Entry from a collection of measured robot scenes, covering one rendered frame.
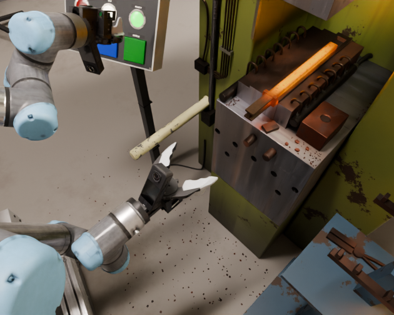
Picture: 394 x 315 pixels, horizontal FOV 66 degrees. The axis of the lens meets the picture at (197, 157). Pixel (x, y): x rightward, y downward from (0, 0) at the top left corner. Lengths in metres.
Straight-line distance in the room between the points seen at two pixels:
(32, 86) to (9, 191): 1.53
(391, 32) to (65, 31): 1.00
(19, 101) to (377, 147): 0.93
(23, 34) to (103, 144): 1.50
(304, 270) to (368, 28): 0.84
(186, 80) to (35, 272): 2.16
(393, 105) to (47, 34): 0.83
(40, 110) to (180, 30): 2.43
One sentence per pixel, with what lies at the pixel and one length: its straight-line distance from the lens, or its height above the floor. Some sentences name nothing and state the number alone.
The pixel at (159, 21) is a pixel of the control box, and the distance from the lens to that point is 1.04.
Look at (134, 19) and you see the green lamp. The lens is 1.06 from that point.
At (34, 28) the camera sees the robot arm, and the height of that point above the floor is 1.31.
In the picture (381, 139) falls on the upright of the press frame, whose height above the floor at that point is 0.94.
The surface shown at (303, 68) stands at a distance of 1.04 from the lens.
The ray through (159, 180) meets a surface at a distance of 0.66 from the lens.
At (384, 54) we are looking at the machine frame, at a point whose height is 0.96.
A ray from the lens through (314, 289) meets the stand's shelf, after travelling 1.04.
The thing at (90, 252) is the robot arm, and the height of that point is 1.01.
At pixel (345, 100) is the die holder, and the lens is 1.13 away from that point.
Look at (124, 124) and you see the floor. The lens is 2.20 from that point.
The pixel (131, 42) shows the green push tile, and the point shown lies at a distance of 1.07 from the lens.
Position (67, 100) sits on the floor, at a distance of 2.49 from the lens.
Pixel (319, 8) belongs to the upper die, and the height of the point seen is 1.29.
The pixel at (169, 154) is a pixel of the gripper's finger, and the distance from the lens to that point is 0.77.
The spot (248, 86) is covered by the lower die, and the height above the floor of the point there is 0.98.
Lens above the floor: 1.64
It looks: 56 degrees down
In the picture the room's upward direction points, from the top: straight up
